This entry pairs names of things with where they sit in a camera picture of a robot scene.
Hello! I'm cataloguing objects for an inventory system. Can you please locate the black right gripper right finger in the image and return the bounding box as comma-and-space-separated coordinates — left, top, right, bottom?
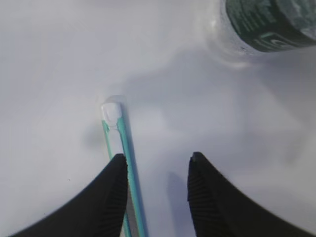
187, 152, 312, 237

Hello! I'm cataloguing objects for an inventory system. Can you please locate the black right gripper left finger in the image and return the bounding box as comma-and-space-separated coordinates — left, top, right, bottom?
15, 154, 128, 237

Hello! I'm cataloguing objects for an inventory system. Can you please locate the teal utility knife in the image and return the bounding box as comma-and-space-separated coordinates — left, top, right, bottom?
101, 96, 148, 237

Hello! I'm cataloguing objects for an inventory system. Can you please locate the clear plastic water bottle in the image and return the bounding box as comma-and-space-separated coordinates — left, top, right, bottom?
204, 0, 316, 67

